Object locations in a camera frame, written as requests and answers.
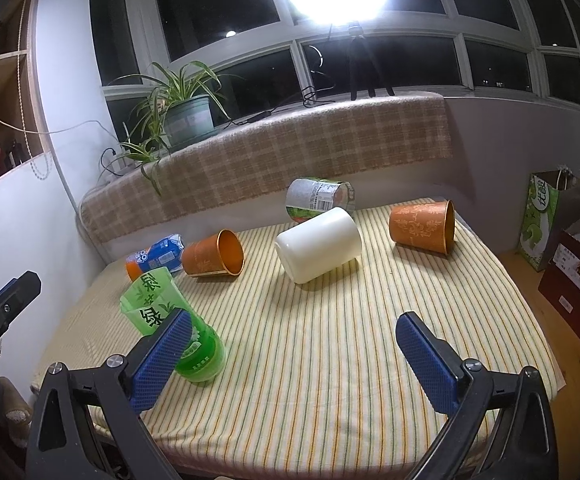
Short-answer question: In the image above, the green plastic cup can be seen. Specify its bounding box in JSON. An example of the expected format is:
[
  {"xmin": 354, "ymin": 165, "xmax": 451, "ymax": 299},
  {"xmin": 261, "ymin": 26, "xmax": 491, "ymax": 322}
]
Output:
[{"xmin": 120, "ymin": 266, "xmax": 226, "ymax": 384}]

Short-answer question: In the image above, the blue orange snack cup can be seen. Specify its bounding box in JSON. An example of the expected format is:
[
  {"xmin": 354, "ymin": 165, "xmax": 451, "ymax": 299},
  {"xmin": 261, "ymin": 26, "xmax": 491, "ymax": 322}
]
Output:
[{"xmin": 125, "ymin": 234, "xmax": 185, "ymax": 282}]

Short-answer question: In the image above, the orange paper cup right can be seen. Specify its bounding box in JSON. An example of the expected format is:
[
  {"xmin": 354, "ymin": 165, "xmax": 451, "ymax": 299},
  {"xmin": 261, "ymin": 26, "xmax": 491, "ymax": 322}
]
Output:
[{"xmin": 389, "ymin": 200, "xmax": 455, "ymax": 256}]

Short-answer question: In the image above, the white plastic cup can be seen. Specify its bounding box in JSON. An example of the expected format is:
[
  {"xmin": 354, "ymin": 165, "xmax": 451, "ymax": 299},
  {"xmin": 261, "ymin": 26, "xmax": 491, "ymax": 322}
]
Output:
[{"xmin": 275, "ymin": 207, "xmax": 363, "ymax": 285}]

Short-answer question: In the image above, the striped table cloth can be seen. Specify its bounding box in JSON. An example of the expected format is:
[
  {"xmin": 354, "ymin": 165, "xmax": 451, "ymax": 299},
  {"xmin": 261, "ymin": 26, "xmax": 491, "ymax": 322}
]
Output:
[{"xmin": 30, "ymin": 196, "xmax": 568, "ymax": 478}]

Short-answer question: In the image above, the white power strip with chargers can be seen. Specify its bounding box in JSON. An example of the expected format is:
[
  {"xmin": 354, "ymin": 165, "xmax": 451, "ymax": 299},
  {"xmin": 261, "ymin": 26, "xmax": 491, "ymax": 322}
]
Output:
[{"xmin": 97, "ymin": 148, "xmax": 136, "ymax": 185}]

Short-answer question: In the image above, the green white paper bag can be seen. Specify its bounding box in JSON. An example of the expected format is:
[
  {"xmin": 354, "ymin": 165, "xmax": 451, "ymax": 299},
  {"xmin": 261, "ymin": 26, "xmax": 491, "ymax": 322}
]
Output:
[{"xmin": 518, "ymin": 166, "xmax": 580, "ymax": 272}]

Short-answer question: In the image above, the spider plant in pot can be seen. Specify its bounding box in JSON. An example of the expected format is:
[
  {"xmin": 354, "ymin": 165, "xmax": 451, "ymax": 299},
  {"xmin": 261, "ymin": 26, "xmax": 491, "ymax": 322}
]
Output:
[{"xmin": 115, "ymin": 60, "xmax": 230, "ymax": 195}]

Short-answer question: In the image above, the plaid sill cloth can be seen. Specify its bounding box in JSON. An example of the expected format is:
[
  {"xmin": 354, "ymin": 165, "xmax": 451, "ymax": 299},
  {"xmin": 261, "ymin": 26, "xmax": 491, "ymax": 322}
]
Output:
[{"xmin": 80, "ymin": 92, "xmax": 453, "ymax": 244}]

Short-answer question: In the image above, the white bead cord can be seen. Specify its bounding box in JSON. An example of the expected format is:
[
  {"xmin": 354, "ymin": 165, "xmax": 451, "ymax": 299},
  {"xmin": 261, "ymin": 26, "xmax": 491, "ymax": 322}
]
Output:
[{"xmin": 0, "ymin": 0, "xmax": 121, "ymax": 181}]

